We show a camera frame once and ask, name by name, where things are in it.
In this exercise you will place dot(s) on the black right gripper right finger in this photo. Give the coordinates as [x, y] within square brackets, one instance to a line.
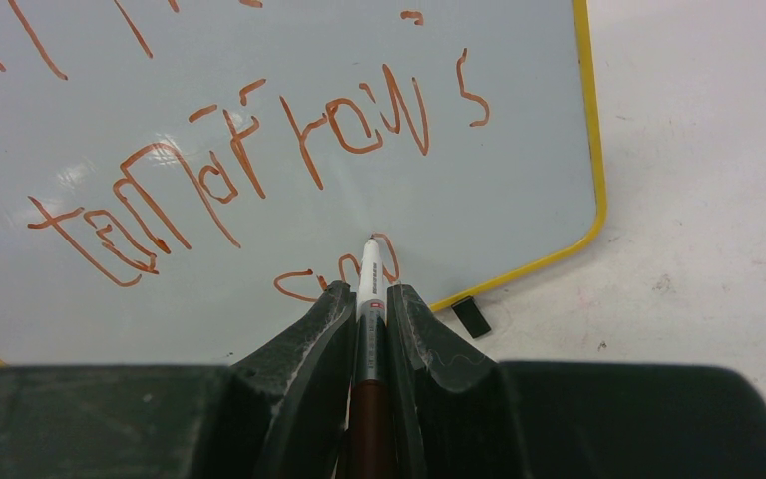
[460, 414]

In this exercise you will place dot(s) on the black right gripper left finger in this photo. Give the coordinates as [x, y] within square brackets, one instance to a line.
[278, 413]

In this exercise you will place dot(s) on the white whiteboard marker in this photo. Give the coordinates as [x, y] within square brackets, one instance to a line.
[372, 453]

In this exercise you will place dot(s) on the yellow framed whiteboard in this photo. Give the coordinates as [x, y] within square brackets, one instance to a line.
[179, 180]

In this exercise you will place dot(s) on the black whiteboard foot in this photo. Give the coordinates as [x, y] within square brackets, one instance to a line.
[470, 316]

